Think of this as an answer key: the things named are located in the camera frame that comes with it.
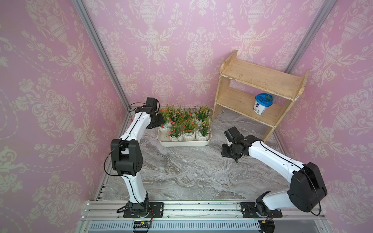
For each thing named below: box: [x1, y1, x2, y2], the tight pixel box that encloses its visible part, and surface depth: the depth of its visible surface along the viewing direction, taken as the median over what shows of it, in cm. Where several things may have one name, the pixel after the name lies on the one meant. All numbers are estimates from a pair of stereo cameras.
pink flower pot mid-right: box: [167, 122, 184, 142], surface depth 96 cm
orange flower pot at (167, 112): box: [158, 105, 174, 135], surface depth 94 cm
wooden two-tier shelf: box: [211, 50, 310, 143], surface depth 83 cm
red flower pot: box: [183, 108, 195, 122], surface depth 100 cm
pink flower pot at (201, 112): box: [193, 102, 214, 123], surface depth 100 cm
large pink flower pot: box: [167, 106, 185, 125], surface depth 97 cm
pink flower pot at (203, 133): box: [196, 120, 211, 141], surface depth 96 cm
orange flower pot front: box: [181, 117, 198, 141], surface depth 97 cm
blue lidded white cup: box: [253, 93, 274, 116], surface depth 85 cm
